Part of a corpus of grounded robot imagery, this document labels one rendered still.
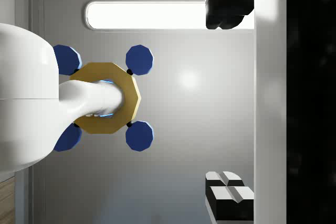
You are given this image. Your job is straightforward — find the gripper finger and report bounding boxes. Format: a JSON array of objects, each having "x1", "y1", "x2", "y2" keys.
[
  {"x1": 205, "y1": 170, "x2": 255, "y2": 224},
  {"x1": 204, "y1": 0, "x2": 255, "y2": 30}
]

